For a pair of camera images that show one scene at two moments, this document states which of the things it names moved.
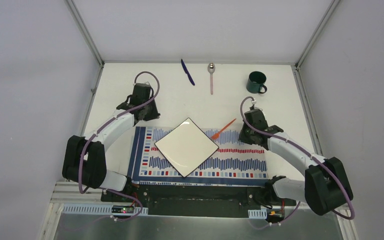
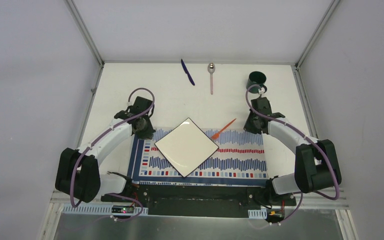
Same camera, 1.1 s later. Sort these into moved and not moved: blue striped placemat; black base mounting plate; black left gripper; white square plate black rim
Moved: black left gripper
Not moved: white square plate black rim; black base mounting plate; blue striped placemat
